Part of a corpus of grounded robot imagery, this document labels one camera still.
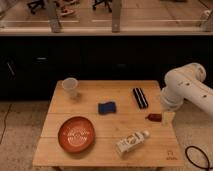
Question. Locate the cream gripper block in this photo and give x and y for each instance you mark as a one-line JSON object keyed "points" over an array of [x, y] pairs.
{"points": [[167, 117]]}

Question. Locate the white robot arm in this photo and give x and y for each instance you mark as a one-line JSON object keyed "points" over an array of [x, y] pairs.
{"points": [[185, 83]]}

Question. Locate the dark red oblong object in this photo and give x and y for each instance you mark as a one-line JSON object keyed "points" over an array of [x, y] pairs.
{"points": [[154, 117]]}

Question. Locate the white small bottle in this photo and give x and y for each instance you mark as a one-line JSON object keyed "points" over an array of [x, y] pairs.
{"points": [[130, 142]]}

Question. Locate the blue sponge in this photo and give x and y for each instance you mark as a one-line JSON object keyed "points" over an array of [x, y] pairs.
{"points": [[108, 107]]}

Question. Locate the orange patterned plate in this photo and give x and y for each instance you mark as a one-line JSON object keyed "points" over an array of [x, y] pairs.
{"points": [[76, 134]]}

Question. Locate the clear plastic cup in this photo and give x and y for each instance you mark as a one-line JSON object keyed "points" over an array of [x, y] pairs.
{"points": [[70, 86]]}

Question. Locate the black office chair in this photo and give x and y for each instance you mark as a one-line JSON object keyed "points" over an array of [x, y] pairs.
{"points": [[34, 4]]}

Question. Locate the grey metal post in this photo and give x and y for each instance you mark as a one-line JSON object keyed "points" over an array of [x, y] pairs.
{"points": [[52, 16], [116, 11]]}

